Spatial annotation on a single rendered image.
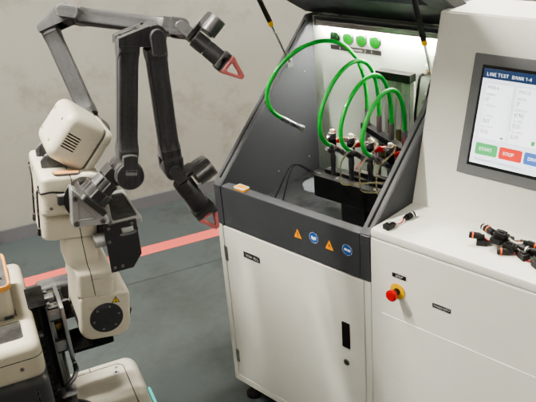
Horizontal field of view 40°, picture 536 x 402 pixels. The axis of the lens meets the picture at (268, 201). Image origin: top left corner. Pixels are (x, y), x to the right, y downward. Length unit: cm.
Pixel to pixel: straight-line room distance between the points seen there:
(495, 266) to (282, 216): 76
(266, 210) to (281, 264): 20
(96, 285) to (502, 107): 131
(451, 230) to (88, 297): 111
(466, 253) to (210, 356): 160
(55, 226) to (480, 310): 124
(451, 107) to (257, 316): 108
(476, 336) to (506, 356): 9
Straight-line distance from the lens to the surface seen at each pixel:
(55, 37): 251
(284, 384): 285
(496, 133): 217
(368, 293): 230
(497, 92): 217
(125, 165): 201
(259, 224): 252
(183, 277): 395
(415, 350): 229
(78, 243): 229
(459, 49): 223
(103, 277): 231
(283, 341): 272
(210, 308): 366
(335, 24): 271
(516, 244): 208
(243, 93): 478
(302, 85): 282
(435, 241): 211
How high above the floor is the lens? 199
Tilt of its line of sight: 25 degrees down
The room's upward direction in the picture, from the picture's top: 5 degrees counter-clockwise
